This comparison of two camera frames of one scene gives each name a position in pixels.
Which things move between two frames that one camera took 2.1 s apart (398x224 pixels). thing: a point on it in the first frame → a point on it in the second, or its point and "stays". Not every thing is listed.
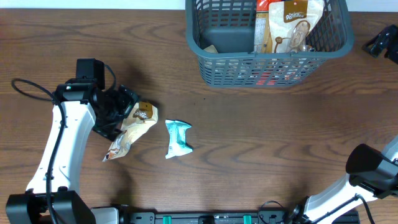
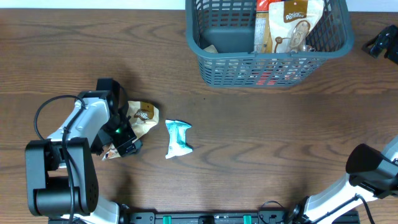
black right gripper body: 380,42 stays
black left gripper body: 117,104 → 122,129
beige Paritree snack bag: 290,23 stays
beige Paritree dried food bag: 140,117 stays
